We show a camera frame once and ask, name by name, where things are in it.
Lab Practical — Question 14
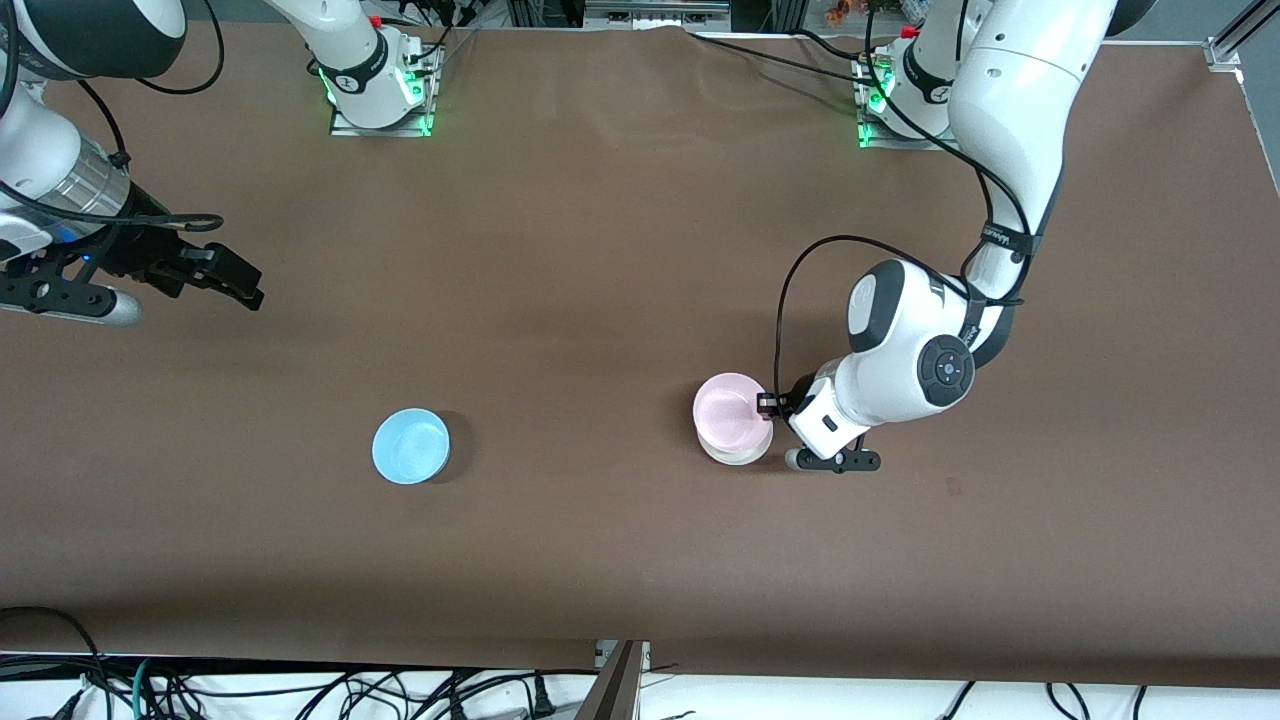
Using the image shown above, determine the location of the pink bowl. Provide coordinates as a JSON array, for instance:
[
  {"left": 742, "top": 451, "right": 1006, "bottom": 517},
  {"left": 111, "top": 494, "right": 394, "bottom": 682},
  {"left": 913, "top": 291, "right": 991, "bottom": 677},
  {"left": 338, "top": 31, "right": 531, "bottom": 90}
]
[{"left": 693, "top": 373, "right": 773, "bottom": 453}]

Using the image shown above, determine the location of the blue bowl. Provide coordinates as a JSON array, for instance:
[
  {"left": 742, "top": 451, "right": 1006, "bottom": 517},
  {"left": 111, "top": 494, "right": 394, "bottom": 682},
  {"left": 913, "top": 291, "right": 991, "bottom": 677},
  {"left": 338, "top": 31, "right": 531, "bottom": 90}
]
[{"left": 372, "top": 408, "right": 451, "bottom": 486}]

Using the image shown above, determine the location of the white bowl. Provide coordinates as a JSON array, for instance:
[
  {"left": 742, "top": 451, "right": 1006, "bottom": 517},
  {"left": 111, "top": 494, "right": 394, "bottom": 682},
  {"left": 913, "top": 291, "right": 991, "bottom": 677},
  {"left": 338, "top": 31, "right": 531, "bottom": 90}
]
[{"left": 698, "top": 428, "right": 774, "bottom": 467}]

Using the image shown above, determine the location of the brown table cloth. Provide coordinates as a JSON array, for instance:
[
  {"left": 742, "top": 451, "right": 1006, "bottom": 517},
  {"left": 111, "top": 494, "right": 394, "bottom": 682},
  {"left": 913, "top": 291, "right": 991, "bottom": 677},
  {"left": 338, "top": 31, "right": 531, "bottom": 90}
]
[{"left": 0, "top": 25, "right": 1280, "bottom": 689}]

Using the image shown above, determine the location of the grey background box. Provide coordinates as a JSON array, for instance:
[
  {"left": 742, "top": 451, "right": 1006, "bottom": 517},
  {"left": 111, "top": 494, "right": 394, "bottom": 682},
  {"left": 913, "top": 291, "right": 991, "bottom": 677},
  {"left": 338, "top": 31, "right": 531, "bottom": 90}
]
[{"left": 583, "top": 0, "right": 733, "bottom": 29}]

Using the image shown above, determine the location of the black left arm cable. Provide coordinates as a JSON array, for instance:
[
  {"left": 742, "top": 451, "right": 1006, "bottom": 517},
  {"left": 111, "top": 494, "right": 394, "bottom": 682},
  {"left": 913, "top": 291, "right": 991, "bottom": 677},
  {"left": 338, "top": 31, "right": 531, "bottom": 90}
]
[{"left": 775, "top": 0, "right": 1033, "bottom": 401}]

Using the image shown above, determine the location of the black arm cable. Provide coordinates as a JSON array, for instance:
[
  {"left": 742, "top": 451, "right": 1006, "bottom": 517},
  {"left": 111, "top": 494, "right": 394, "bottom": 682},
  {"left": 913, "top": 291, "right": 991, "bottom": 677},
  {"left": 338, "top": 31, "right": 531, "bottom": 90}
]
[
  {"left": 775, "top": 0, "right": 1033, "bottom": 401},
  {"left": 75, "top": 0, "right": 226, "bottom": 233}
]

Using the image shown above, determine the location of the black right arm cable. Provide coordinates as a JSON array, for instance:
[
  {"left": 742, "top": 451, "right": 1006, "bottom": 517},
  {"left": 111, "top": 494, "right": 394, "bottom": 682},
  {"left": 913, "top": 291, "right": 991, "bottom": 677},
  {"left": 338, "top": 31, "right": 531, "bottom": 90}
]
[{"left": 75, "top": 0, "right": 226, "bottom": 233}]

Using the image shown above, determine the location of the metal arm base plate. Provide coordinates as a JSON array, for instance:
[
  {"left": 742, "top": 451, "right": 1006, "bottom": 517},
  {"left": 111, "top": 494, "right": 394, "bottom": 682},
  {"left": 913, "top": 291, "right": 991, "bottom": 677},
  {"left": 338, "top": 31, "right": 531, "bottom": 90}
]
[
  {"left": 328, "top": 45, "right": 441, "bottom": 138},
  {"left": 855, "top": 50, "right": 963, "bottom": 153}
]

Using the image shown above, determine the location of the aluminium frame post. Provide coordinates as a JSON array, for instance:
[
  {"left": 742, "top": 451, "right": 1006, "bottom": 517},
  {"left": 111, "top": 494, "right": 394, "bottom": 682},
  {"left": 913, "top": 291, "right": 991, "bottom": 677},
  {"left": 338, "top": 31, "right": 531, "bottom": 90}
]
[{"left": 578, "top": 640, "right": 651, "bottom": 720}]

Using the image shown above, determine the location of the black table cable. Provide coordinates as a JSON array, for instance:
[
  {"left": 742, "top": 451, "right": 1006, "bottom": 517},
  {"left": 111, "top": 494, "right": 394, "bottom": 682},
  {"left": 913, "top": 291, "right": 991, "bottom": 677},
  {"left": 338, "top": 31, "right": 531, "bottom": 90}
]
[
  {"left": 690, "top": 33, "right": 871, "bottom": 81},
  {"left": 793, "top": 28, "right": 867, "bottom": 61}
]

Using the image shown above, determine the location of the aluminium frame profile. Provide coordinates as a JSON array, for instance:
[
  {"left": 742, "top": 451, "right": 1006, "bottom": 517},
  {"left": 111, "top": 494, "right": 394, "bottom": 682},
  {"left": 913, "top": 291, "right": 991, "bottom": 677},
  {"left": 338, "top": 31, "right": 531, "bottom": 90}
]
[{"left": 1215, "top": 0, "right": 1280, "bottom": 56}]

